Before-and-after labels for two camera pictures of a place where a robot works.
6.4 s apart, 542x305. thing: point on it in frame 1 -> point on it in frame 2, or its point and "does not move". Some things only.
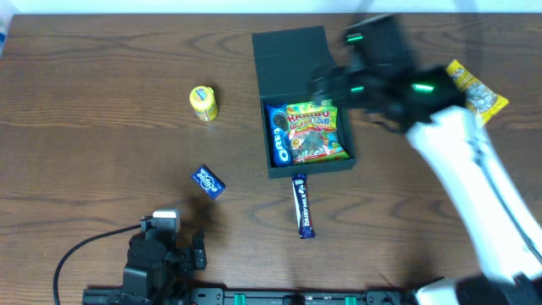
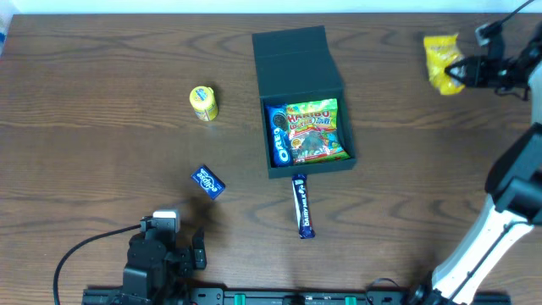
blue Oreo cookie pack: [278, 135] does not move
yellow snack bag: [487, 102] -> [442, 52]
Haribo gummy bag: [312, 130] does not move
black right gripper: [329, 85] -> [480, 72]
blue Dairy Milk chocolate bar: [302, 207] does not move
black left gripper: [186, 257] does not move
